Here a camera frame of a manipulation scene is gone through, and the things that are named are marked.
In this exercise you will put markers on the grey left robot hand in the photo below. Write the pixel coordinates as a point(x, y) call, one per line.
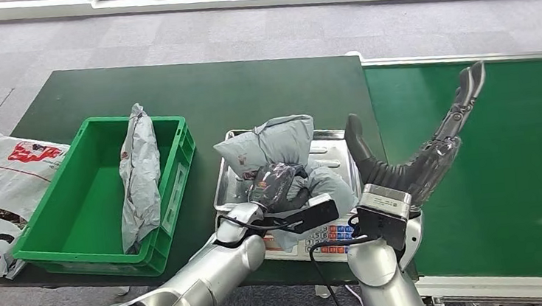
point(274, 186)

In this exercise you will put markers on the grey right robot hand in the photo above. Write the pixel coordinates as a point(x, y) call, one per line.
point(424, 168)

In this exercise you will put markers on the grey package with red print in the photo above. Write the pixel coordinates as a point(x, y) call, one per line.
point(279, 139)

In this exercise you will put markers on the green conveyor belt machine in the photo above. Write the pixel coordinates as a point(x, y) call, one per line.
point(510, 199)

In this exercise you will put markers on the slim crumpled grey package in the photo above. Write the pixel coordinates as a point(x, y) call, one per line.
point(140, 168)

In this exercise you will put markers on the white electronic scale steel tray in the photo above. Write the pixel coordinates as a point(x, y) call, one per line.
point(334, 237)

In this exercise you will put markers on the white table foot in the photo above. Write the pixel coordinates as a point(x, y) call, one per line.
point(323, 292)

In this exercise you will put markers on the green plastic crate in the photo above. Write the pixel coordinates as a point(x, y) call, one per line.
point(90, 212)

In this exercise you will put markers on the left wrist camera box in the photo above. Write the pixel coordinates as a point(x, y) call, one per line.
point(315, 214)

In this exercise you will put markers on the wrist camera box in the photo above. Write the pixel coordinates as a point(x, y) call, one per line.
point(315, 214)
point(384, 210)

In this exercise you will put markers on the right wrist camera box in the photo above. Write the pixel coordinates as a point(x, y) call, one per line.
point(384, 210)

